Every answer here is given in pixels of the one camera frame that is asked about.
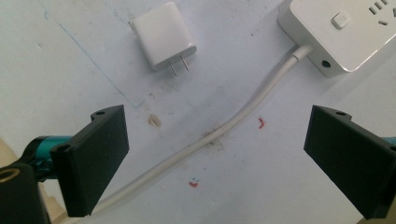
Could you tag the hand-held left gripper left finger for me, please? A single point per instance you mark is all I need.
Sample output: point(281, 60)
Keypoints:
point(90, 161)

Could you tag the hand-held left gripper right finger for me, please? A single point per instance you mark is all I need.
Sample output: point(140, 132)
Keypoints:
point(351, 155)

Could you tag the white power strip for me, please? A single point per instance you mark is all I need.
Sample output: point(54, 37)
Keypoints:
point(339, 31)

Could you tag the white charger plug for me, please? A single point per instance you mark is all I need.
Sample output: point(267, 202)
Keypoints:
point(163, 35)

